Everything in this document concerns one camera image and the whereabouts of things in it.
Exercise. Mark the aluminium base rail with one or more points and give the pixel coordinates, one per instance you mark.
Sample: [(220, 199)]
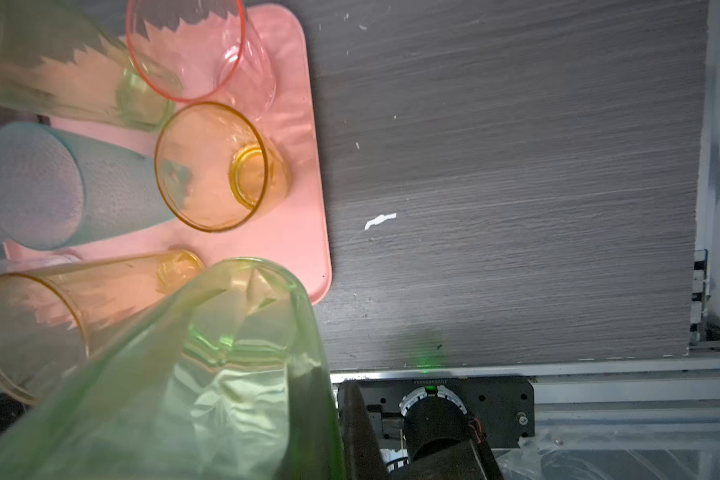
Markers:
[(672, 403)]

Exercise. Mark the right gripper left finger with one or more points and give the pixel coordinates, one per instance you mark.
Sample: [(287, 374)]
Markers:
[(311, 446)]

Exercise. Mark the short amber glass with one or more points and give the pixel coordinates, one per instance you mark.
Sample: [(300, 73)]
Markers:
[(216, 171)]

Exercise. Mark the teal glass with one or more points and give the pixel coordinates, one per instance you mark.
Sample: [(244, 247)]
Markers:
[(59, 189)]

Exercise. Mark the pink tray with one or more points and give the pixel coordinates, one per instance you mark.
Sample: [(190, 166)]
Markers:
[(294, 234)]

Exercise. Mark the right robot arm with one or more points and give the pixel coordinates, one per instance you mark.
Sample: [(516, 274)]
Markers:
[(406, 428)]

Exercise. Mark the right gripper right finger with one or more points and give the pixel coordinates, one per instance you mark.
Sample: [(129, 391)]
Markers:
[(362, 454)]

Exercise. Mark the green glass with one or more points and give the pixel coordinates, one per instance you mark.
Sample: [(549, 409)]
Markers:
[(55, 60), (190, 392)]

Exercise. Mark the tall amber glass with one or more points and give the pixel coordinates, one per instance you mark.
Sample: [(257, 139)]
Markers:
[(54, 318)]

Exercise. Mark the pink glass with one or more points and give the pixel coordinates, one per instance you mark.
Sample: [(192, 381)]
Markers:
[(195, 51)]

